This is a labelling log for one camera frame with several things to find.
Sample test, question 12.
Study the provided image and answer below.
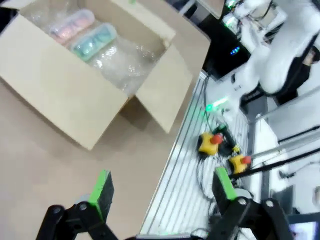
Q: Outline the black control box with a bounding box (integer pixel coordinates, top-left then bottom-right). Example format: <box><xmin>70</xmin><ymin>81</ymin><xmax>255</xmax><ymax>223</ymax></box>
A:
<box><xmin>201</xmin><ymin>14</ymin><xmax>251</xmax><ymax>79</ymax></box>

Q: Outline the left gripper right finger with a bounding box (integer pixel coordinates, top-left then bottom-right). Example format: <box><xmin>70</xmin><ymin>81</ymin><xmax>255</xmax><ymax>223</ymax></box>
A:
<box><xmin>207</xmin><ymin>167</ymin><xmax>293</xmax><ymax>240</ymax></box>

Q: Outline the black straight cable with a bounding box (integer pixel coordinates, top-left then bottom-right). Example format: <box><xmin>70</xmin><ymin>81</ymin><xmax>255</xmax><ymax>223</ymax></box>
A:
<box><xmin>229</xmin><ymin>151</ymin><xmax>320</xmax><ymax>180</ymax></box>

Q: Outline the clear bubble wrap sheet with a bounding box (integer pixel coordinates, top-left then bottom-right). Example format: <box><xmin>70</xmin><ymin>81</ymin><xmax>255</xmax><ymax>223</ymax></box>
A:
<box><xmin>24</xmin><ymin>0</ymin><xmax>166</xmax><ymax>98</ymax></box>

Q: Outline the pink item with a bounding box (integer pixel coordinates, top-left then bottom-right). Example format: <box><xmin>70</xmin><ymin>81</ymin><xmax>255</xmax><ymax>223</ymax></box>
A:
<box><xmin>48</xmin><ymin>8</ymin><xmax>96</xmax><ymax>44</ymax></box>

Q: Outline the yellow emergency stop button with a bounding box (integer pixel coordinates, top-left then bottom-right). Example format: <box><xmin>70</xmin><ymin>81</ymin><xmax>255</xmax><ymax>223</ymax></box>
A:
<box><xmin>197</xmin><ymin>132</ymin><xmax>224</xmax><ymax>157</ymax></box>
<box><xmin>228</xmin><ymin>154</ymin><xmax>252</xmax><ymax>175</ymax></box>

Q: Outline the slotted aluminium base plate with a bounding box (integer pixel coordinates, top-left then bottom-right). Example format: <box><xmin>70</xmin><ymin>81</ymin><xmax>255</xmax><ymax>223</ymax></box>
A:
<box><xmin>139</xmin><ymin>71</ymin><xmax>254</xmax><ymax>237</ymax></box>

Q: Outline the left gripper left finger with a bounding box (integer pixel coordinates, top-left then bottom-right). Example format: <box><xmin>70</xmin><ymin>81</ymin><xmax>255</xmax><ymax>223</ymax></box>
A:
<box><xmin>35</xmin><ymin>169</ymin><xmax>120</xmax><ymax>240</ymax></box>

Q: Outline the clear green glasses case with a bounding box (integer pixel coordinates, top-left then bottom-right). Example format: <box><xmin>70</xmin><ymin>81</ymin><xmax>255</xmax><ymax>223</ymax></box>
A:
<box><xmin>69</xmin><ymin>22</ymin><xmax>118</xmax><ymax>63</ymax></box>

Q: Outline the brown cardboard shipping box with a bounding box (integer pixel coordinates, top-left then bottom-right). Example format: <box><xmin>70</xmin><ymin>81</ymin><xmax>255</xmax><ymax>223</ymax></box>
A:
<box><xmin>0</xmin><ymin>0</ymin><xmax>211</xmax><ymax>151</ymax></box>

